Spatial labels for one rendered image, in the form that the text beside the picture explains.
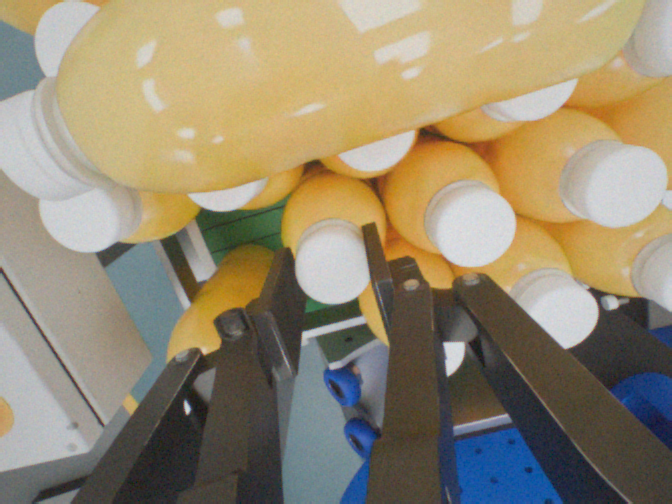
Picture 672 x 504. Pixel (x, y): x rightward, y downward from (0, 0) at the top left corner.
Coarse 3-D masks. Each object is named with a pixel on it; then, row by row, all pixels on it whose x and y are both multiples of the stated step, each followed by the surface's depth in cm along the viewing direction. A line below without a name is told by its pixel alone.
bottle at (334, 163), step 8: (416, 136) 21; (408, 152) 22; (320, 160) 23; (328, 160) 22; (336, 160) 21; (400, 160) 22; (328, 168) 24; (336, 168) 22; (344, 168) 21; (352, 168) 21; (392, 168) 22; (344, 176) 24; (352, 176) 22; (360, 176) 22; (368, 176) 22; (376, 176) 23
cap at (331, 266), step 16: (304, 240) 20; (320, 240) 19; (336, 240) 19; (352, 240) 19; (304, 256) 19; (320, 256) 19; (336, 256) 19; (352, 256) 19; (304, 272) 19; (320, 272) 20; (336, 272) 20; (352, 272) 20; (368, 272) 19; (304, 288) 20; (320, 288) 20; (336, 288) 20; (352, 288) 20
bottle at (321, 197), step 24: (312, 168) 30; (312, 192) 23; (336, 192) 23; (360, 192) 23; (288, 216) 23; (312, 216) 22; (336, 216) 22; (360, 216) 22; (384, 216) 25; (288, 240) 23; (384, 240) 24
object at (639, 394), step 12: (624, 384) 137; (636, 384) 134; (648, 384) 132; (660, 384) 131; (624, 396) 134; (636, 396) 140; (648, 396) 129; (660, 396) 127; (636, 408) 142; (648, 408) 142; (660, 408) 124; (648, 420) 144; (660, 420) 144; (660, 432) 142
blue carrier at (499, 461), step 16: (496, 432) 37; (512, 432) 36; (464, 448) 36; (480, 448) 36; (496, 448) 35; (512, 448) 35; (528, 448) 34; (368, 464) 38; (464, 464) 35; (480, 464) 34; (496, 464) 34; (512, 464) 34; (528, 464) 33; (352, 480) 37; (464, 480) 34; (480, 480) 33; (496, 480) 33; (512, 480) 32; (528, 480) 32; (544, 480) 31; (352, 496) 35; (464, 496) 32; (480, 496) 32; (496, 496) 31; (512, 496) 31; (528, 496) 31; (544, 496) 30
